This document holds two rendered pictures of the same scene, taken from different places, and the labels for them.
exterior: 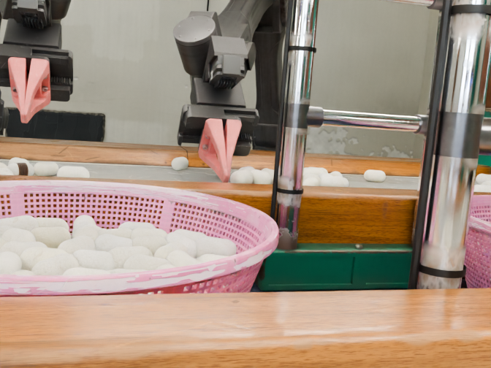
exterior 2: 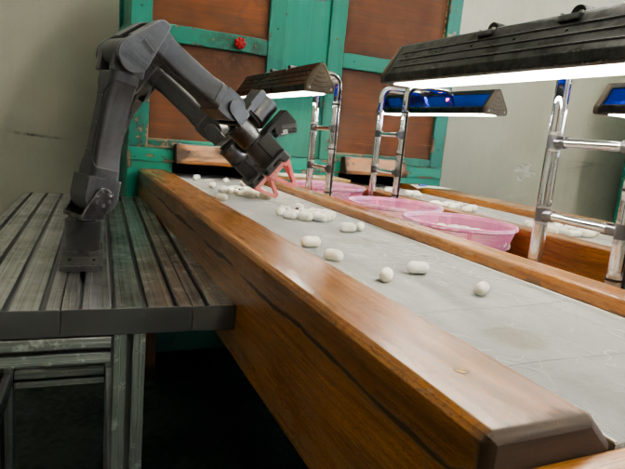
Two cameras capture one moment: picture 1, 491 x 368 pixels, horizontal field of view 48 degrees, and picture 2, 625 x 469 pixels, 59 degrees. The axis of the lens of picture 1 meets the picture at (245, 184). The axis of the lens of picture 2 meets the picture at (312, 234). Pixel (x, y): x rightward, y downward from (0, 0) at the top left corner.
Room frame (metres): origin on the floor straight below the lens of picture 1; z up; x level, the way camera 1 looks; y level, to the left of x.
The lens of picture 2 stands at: (0.82, 1.59, 0.94)
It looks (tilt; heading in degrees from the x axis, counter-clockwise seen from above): 10 degrees down; 261
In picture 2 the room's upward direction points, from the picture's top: 5 degrees clockwise
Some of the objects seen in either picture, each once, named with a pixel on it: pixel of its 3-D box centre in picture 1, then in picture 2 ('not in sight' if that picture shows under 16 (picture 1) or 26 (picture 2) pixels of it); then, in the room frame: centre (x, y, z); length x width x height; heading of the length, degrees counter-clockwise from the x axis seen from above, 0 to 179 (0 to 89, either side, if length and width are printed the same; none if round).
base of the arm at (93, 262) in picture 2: not in sight; (82, 237); (1.08, 0.53, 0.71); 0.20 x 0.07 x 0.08; 102
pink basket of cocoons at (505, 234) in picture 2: not in sight; (456, 239); (0.27, 0.38, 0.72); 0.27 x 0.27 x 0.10
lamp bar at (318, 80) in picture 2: not in sight; (277, 83); (0.69, -0.08, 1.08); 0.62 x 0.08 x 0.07; 105
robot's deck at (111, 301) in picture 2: not in sight; (192, 237); (0.90, 0.19, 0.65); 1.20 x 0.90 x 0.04; 102
